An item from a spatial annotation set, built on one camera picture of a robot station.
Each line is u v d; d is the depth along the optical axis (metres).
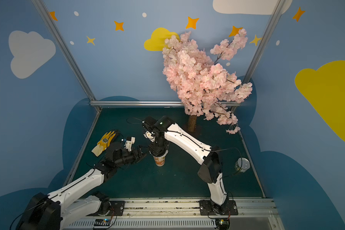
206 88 0.64
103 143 0.98
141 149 0.72
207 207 0.75
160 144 0.68
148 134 0.72
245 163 0.86
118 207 0.75
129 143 0.77
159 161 0.82
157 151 0.67
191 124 0.99
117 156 0.65
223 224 0.73
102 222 0.73
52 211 0.40
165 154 0.77
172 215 0.73
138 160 0.72
